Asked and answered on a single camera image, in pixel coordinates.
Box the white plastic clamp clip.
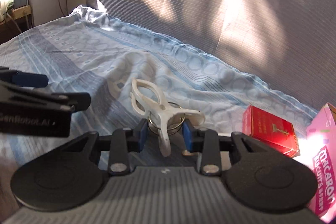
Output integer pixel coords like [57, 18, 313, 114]
[130, 79, 205, 157]

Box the pink macaron biscuit tin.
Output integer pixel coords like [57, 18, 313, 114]
[306, 103, 335, 222]

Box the blue patterned bed sheet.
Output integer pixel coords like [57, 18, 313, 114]
[1, 6, 317, 165]

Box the wooden side table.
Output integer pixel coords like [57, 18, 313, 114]
[1, 0, 34, 44]

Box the red cigarette box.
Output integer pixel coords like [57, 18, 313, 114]
[243, 105, 299, 157]

